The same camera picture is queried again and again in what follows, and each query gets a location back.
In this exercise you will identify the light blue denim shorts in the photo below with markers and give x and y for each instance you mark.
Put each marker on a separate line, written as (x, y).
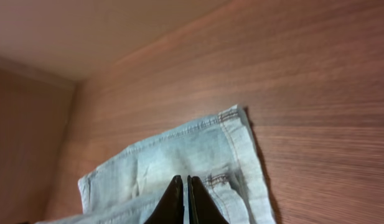
(219, 149)

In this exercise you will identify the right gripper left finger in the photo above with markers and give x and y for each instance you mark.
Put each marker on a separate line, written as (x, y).
(170, 209)

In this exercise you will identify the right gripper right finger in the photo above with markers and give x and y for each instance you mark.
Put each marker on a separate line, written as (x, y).
(202, 208)

